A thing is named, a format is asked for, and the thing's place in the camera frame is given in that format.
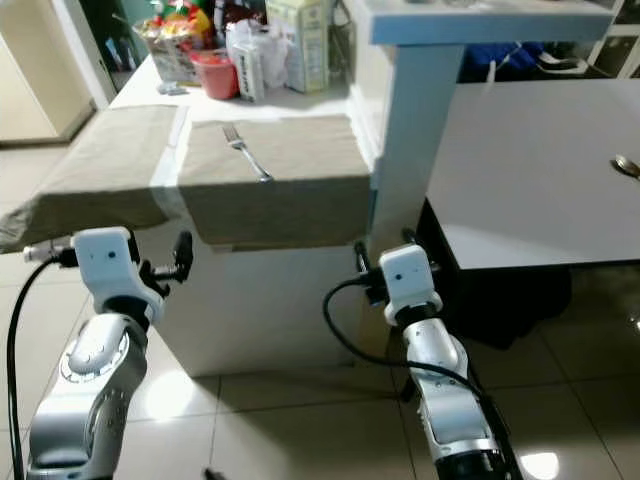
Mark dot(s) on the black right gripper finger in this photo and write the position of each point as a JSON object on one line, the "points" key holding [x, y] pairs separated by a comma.
{"points": [[363, 258]]}

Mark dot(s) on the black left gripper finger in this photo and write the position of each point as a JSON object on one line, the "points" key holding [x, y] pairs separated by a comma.
{"points": [[184, 257]]}

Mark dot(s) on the silver metal fork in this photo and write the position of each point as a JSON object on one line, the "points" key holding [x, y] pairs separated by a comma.
{"points": [[246, 152]]}

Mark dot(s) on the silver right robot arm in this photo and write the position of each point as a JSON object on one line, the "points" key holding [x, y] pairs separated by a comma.
{"points": [[450, 400]]}

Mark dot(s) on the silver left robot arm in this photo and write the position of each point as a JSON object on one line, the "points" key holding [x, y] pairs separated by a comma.
{"points": [[90, 400]]}

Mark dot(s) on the silver batteries pack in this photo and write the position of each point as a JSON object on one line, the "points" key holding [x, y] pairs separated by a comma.
{"points": [[170, 90]]}

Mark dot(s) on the red noodle cup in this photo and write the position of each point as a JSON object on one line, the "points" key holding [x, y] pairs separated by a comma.
{"points": [[215, 78]]}

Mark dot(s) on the small white Oatside carton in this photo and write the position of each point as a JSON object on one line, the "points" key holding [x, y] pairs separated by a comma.
{"points": [[248, 75]]}

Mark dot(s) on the newspaper print box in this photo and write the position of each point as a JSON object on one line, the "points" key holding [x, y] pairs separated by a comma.
{"points": [[172, 60]]}

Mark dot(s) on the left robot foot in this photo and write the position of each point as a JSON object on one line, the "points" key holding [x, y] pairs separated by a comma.
{"points": [[215, 474]]}

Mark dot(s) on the tall cream drink carton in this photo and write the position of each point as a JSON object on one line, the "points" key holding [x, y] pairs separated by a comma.
{"points": [[305, 45]]}

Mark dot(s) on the white plastic bag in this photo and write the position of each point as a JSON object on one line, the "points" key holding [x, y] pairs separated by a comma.
{"points": [[275, 55]]}

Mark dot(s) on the steel mixing bowl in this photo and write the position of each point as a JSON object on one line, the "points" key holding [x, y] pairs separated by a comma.
{"points": [[143, 32]]}

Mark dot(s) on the beige kitchen cabinet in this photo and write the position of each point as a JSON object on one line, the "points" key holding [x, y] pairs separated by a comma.
{"points": [[30, 80]]}

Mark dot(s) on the green red snack bag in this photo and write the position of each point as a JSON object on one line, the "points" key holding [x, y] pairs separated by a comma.
{"points": [[178, 20]]}

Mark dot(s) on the dark brown bottle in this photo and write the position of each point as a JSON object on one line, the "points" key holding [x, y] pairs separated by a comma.
{"points": [[230, 12]]}

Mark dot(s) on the white black sneaker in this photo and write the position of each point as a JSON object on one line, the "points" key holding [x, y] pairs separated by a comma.
{"points": [[565, 65]]}

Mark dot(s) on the white lattice glass cabinet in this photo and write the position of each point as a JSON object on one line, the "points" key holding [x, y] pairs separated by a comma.
{"points": [[620, 45]]}

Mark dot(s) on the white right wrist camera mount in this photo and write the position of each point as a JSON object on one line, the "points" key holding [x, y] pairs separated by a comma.
{"points": [[410, 278]]}

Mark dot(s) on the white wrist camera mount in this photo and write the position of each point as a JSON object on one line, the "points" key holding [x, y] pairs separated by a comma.
{"points": [[108, 260], [410, 278]]}

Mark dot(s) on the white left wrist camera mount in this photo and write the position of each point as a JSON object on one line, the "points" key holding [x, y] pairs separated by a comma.
{"points": [[108, 260]]}

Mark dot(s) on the white door frame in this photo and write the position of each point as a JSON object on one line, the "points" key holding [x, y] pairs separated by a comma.
{"points": [[85, 60]]}

